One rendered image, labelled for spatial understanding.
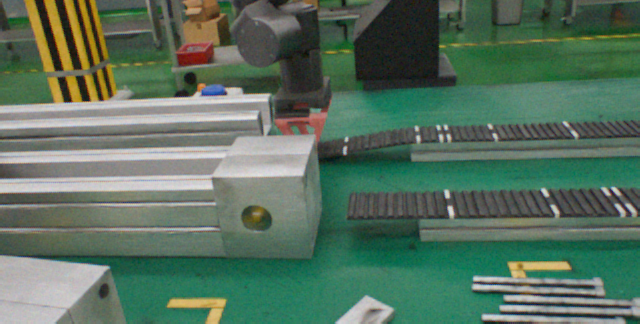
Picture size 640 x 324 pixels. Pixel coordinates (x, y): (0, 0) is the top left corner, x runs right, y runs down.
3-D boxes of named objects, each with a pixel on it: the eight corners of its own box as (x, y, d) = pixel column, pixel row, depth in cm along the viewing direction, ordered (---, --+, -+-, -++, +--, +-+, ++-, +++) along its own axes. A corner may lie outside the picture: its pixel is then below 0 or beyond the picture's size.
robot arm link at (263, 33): (277, -53, 65) (242, -4, 70) (223, -46, 55) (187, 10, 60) (339, 16, 65) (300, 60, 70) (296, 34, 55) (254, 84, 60)
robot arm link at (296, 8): (324, -3, 66) (286, -2, 68) (299, 5, 60) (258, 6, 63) (328, 50, 68) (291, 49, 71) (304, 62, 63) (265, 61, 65)
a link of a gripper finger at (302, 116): (279, 170, 69) (271, 104, 65) (288, 149, 75) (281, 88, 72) (329, 169, 68) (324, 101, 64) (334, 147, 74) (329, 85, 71)
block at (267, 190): (324, 197, 62) (318, 126, 59) (311, 259, 51) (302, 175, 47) (253, 198, 64) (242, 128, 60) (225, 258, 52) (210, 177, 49)
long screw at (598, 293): (600, 294, 43) (602, 284, 43) (604, 302, 42) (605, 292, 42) (471, 288, 45) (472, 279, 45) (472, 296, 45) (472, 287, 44)
